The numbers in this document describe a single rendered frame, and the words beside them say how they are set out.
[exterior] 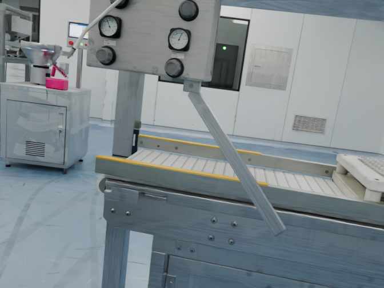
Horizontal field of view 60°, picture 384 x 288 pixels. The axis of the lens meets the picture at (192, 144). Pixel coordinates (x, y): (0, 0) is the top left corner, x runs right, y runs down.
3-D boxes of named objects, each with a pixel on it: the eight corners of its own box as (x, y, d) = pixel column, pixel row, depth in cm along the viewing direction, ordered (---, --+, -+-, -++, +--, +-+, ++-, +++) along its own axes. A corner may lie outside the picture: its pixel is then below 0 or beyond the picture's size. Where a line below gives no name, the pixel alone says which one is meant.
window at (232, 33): (158, 81, 563) (165, 8, 540) (158, 81, 564) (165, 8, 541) (239, 91, 564) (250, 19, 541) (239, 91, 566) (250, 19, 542)
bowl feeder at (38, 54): (11, 82, 302) (12, 39, 294) (31, 82, 337) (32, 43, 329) (65, 89, 302) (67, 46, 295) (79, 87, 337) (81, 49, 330)
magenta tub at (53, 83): (44, 88, 289) (45, 78, 288) (51, 87, 301) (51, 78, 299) (63, 90, 290) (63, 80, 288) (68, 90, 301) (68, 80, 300)
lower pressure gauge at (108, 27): (97, 36, 57) (98, 13, 57) (100, 37, 59) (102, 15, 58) (118, 38, 57) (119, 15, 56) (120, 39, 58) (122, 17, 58)
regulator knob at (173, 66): (160, 76, 56) (163, 50, 55) (164, 76, 58) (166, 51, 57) (180, 79, 55) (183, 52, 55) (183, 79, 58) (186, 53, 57)
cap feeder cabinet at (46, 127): (-2, 167, 302) (-2, 82, 286) (29, 152, 357) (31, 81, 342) (67, 176, 302) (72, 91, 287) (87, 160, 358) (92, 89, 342)
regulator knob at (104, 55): (91, 63, 57) (93, 36, 57) (97, 64, 60) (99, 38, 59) (110, 66, 57) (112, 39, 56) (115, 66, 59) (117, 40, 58)
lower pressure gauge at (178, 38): (166, 49, 56) (168, 26, 55) (168, 50, 57) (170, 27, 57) (188, 51, 56) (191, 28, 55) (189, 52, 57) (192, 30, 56)
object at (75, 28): (63, 87, 323) (66, 19, 311) (67, 86, 333) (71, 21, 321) (87, 90, 324) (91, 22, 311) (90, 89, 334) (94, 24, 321)
